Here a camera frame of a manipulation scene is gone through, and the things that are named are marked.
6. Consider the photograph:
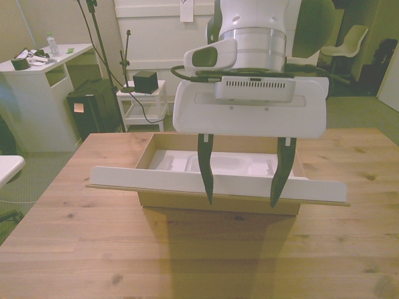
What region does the white paper sheet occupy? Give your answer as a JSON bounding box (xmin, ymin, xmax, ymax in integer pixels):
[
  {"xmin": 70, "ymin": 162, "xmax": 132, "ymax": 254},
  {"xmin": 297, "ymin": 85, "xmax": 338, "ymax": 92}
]
[{"xmin": 180, "ymin": 0, "xmax": 195, "ymax": 23}]

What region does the tall black tripod stand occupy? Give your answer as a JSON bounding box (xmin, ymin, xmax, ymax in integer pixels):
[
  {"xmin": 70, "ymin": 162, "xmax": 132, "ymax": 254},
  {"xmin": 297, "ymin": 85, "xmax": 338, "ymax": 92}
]
[{"xmin": 84, "ymin": 0, "xmax": 126, "ymax": 133}]

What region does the white handheld device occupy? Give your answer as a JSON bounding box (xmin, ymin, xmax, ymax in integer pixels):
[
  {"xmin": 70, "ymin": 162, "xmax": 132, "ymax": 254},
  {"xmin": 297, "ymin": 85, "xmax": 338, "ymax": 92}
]
[{"xmin": 15, "ymin": 49, "xmax": 48, "ymax": 67}]

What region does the brown cardboard box with lid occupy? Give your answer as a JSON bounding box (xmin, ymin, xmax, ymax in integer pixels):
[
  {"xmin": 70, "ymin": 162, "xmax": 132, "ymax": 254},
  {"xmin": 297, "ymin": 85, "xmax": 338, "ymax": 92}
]
[{"xmin": 85, "ymin": 132, "xmax": 352, "ymax": 216}]

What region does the small black microphone stand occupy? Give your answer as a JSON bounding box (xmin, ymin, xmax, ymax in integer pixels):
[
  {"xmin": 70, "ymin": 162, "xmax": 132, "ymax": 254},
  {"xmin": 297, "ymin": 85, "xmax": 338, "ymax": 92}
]
[{"xmin": 118, "ymin": 29, "xmax": 137, "ymax": 94}]

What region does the black cube box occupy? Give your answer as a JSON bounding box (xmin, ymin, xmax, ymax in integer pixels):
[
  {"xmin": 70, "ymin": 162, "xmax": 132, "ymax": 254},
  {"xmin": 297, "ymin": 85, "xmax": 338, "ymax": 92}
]
[{"xmin": 132, "ymin": 70, "xmax": 158, "ymax": 93}]

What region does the white foam tray insert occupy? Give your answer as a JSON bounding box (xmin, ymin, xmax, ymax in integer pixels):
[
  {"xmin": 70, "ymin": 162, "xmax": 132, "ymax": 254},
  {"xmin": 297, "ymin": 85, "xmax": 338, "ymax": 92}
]
[{"xmin": 148, "ymin": 149, "xmax": 308, "ymax": 180}]

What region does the black stand foot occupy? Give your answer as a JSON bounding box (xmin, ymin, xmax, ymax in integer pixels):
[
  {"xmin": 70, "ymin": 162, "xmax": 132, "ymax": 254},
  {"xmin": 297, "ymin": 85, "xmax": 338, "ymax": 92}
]
[{"xmin": 0, "ymin": 209, "xmax": 24, "ymax": 224}]

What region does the black computer tower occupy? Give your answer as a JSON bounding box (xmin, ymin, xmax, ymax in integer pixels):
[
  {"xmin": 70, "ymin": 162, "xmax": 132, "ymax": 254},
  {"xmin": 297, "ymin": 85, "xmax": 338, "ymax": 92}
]
[{"xmin": 65, "ymin": 79, "xmax": 124, "ymax": 141}]

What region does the white desk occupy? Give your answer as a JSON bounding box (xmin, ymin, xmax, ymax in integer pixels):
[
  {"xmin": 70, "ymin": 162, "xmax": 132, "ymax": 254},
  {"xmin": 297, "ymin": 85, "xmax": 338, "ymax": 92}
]
[{"xmin": 0, "ymin": 43, "xmax": 94, "ymax": 153}]

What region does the clear plastic bottle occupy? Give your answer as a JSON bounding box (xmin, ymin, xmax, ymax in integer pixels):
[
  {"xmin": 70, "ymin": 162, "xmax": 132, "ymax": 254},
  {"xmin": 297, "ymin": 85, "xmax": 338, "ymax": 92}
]
[{"xmin": 46, "ymin": 32, "xmax": 60, "ymax": 59}]

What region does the white small side table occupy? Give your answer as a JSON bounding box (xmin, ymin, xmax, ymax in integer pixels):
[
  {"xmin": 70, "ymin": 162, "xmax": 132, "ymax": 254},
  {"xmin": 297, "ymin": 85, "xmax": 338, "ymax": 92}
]
[{"xmin": 116, "ymin": 80, "xmax": 171, "ymax": 132}]

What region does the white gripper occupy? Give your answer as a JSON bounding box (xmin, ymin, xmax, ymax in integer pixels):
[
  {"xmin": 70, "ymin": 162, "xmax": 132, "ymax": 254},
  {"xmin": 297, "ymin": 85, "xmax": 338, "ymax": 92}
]
[{"xmin": 173, "ymin": 76, "xmax": 329, "ymax": 209}]

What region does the white rounded table edge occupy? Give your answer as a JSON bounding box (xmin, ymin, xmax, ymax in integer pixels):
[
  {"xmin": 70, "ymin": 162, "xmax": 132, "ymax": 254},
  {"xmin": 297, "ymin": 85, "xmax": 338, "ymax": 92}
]
[{"xmin": 0, "ymin": 155, "xmax": 26, "ymax": 189}]

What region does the white plastic chair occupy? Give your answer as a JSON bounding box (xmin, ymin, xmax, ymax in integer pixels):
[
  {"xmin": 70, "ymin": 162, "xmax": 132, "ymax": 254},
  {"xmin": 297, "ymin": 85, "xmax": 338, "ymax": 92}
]
[{"xmin": 320, "ymin": 24, "xmax": 370, "ymax": 78}]

